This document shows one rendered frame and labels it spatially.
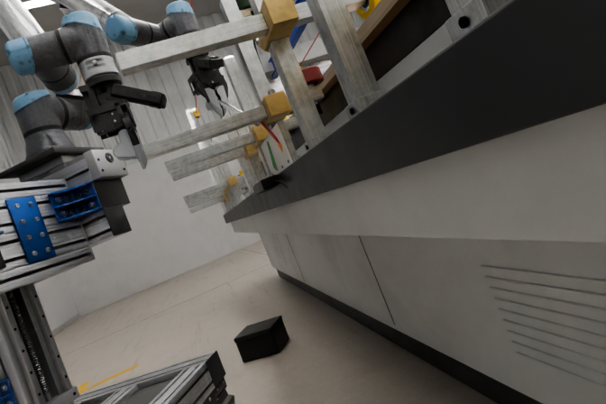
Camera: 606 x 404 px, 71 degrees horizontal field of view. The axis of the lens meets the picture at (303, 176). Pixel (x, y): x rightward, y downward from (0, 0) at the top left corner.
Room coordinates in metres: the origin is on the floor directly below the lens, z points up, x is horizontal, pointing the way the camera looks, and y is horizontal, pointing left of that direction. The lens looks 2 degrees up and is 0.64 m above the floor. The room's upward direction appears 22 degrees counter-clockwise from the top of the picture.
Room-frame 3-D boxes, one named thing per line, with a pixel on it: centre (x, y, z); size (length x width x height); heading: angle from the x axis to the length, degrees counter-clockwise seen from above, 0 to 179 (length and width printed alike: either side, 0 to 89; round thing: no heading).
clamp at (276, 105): (1.03, 0.01, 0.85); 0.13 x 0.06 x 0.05; 15
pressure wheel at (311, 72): (1.04, -0.10, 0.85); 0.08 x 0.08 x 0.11
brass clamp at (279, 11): (0.79, -0.06, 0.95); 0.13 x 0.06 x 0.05; 15
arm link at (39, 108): (1.40, 0.74, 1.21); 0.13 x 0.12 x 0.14; 155
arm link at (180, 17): (1.26, 0.16, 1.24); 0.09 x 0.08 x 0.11; 65
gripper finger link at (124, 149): (0.91, 0.33, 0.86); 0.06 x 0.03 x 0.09; 105
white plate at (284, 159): (1.08, 0.05, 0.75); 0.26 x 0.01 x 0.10; 15
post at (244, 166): (1.79, 0.21, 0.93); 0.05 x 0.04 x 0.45; 15
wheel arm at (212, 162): (1.48, 0.20, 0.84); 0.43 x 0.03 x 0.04; 105
